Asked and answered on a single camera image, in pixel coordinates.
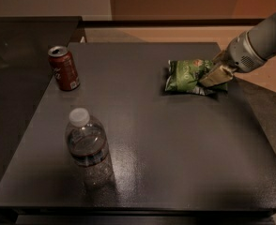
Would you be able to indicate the red soda can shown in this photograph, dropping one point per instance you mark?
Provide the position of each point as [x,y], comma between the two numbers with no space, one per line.
[63,67]

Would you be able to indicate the green jalapeno chip bag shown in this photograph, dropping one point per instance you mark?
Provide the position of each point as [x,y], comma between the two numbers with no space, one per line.
[184,76]

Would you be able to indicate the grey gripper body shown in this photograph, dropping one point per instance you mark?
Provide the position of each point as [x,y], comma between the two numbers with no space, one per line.
[240,54]

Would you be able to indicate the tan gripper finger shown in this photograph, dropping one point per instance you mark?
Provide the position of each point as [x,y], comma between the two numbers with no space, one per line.
[220,73]
[220,58]

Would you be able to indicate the clear plastic water bottle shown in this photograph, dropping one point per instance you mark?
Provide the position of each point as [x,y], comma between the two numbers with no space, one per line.
[88,145]

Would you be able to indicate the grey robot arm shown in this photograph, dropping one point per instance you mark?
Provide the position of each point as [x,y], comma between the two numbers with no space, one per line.
[263,38]

